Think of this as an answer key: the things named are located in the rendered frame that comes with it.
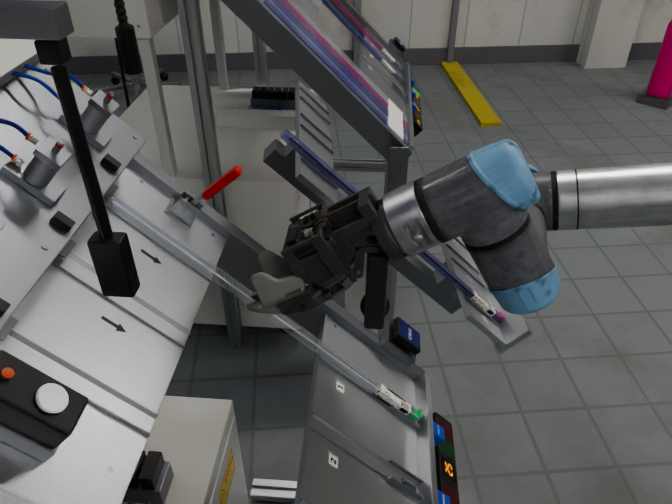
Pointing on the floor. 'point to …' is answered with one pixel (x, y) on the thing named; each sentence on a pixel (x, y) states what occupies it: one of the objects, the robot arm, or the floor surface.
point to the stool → (133, 82)
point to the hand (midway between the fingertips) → (261, 303)
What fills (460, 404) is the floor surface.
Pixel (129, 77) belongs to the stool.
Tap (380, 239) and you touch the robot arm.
